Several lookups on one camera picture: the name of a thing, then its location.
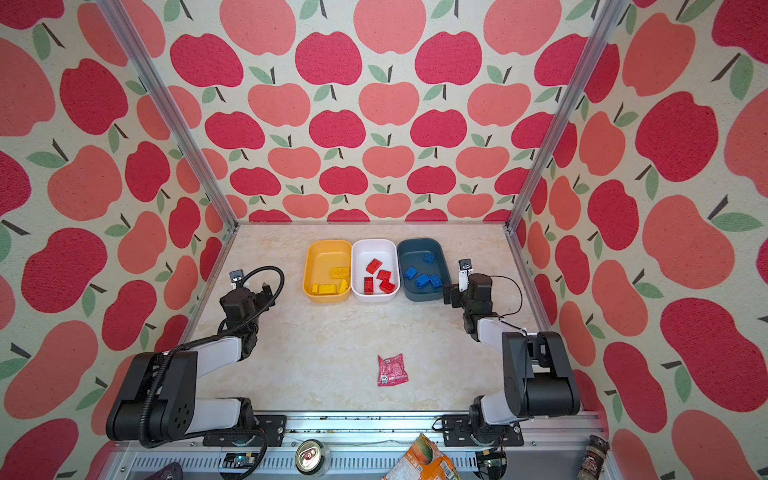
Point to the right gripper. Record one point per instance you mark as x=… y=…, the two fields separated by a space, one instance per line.
x=452 y=295

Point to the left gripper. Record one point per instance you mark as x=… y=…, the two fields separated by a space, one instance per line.
x=263 y=298

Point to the dark teal plastic bin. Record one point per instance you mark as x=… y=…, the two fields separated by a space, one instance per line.
x=411 y=254

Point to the yellow plastic bin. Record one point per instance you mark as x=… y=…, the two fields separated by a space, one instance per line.
x=322 y=256

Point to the red small lego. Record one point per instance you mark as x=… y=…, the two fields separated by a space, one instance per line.
x=384 y=276

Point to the yellow long lego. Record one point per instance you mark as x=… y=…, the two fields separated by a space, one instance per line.
x=340 y=272

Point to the red long lego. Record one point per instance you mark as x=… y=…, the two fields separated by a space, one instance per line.
x=369 y=286

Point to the white plastic bin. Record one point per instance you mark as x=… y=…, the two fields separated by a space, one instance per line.
x=365 y=250

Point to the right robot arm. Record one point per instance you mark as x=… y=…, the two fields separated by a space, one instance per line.
x=538 y=380

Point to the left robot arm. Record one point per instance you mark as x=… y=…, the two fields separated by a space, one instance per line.
x=157 y=402

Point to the pink snack packet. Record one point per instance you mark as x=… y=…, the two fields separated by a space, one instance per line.
x=392 y=371

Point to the green circuit board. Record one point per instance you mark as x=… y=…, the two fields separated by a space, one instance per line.
x=238 y=460

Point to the soda can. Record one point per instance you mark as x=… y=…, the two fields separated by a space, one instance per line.
x=312 y=458

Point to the orange snack bag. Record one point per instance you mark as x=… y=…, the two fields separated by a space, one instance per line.
x=423 y=461

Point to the dark purple object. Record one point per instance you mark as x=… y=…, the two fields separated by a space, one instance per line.
x=172 y=471

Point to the dark glass jar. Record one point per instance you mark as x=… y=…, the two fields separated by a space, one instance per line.
x=594 y=458

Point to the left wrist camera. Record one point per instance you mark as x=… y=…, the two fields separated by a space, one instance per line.
x=236 y=278

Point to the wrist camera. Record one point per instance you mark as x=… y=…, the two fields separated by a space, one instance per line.
x=236 y=278
x=465 y=270

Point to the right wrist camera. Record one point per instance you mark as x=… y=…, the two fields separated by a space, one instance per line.
x=465 y=270

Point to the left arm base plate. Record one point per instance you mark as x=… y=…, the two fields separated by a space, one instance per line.
x=269 y=429

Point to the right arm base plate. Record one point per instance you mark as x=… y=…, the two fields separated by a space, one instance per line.
x=458 y=431

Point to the aluminium front rail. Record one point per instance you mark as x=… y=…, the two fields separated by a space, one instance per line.
x=366 y=445

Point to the left aluminium post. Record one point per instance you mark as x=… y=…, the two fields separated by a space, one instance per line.
x=130 y=40

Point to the aluminium post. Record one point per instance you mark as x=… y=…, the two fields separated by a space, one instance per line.
x=130 y=40
x=574 y=92

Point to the right aluminium post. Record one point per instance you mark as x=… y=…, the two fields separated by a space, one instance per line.
x=574 y=92

